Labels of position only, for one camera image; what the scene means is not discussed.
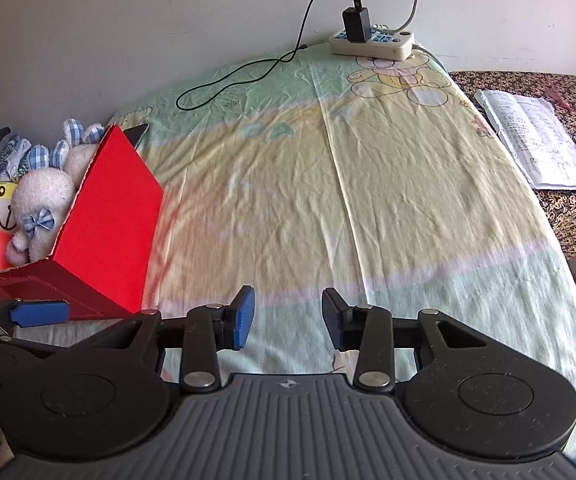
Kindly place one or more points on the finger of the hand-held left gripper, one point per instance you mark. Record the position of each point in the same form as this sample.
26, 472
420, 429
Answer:
40, 312

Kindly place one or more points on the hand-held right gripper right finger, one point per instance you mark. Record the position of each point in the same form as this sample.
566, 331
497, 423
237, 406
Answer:
333, 320

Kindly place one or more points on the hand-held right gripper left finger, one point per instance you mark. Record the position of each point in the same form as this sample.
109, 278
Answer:
243, 317

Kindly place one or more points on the red cardboard box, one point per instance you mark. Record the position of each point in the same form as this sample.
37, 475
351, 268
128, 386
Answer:
112, 220

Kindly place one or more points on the white bunny plush toy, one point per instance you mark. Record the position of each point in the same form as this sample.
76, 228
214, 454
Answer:
80, 157
42, 190

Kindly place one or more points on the desktop with cartoon print sheet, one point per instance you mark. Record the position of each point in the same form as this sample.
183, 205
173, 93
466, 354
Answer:
368, 210

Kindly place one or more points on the black smartphone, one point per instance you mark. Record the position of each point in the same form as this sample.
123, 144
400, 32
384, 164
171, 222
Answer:
135, 135

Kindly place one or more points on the stack of printed papers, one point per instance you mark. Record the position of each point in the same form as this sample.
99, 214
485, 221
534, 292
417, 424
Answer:
538, 135

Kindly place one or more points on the white power strip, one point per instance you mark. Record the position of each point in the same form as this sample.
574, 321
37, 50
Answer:
388, 47

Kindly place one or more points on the black charger adapter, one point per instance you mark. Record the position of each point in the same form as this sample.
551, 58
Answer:
357, 22

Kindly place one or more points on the pink plastic item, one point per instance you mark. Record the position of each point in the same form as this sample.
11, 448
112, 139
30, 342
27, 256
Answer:
558, 95

